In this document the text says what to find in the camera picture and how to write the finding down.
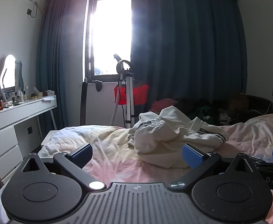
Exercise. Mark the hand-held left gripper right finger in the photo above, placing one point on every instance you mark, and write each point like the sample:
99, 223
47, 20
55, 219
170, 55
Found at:
193, 156

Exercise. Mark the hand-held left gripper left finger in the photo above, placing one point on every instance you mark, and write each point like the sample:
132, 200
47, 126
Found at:
82, 154

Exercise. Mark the white pants with striped trim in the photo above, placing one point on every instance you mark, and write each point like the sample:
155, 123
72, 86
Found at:
155, 144

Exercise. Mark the pile of dark clothes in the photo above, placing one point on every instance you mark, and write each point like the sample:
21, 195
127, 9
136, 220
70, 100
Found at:
204, 112

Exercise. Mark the pastel patchwork bed blanket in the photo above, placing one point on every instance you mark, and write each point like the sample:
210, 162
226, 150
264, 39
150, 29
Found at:
108, 149

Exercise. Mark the folded upright board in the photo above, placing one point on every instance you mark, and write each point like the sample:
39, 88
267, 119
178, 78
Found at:
83, 102

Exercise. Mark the black cushion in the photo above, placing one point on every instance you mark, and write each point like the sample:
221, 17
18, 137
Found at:
258, 103

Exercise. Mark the black socket under desk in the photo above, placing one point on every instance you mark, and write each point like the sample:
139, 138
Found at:
30, 130

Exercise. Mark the pink cloth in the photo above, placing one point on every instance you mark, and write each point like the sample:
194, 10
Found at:
162, 103

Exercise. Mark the brown bag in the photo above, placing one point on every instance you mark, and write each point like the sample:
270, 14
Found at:
237, 102

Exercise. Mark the small white box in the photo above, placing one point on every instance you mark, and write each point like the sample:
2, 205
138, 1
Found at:
49, 92

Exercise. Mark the black ironing mitt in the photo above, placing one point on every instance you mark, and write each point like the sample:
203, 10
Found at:
98, 85

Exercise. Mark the garment steamer on stand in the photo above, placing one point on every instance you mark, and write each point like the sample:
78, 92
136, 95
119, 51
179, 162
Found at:
129, 98

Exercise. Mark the white dressing table with drawers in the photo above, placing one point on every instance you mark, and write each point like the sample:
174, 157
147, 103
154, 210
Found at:
6, 144

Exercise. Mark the red garment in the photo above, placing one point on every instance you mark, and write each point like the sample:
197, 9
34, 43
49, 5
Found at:
138, 95

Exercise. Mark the row of cosmetic bottles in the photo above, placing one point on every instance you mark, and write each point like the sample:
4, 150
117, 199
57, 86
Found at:
22, 96

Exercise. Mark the dark blue curtain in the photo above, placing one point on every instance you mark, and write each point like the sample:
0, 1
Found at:
57, 63
185, 51

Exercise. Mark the grey hanging cloth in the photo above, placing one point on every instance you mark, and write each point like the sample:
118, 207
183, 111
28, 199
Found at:
20, 74

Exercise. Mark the wavy tabletop mirror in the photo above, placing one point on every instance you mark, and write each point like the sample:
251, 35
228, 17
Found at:
9, 72

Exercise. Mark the dark-framed window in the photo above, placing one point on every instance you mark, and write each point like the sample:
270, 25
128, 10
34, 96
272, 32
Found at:
110, 39

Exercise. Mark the white bed frame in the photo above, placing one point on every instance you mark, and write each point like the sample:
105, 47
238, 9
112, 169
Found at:
48, 138

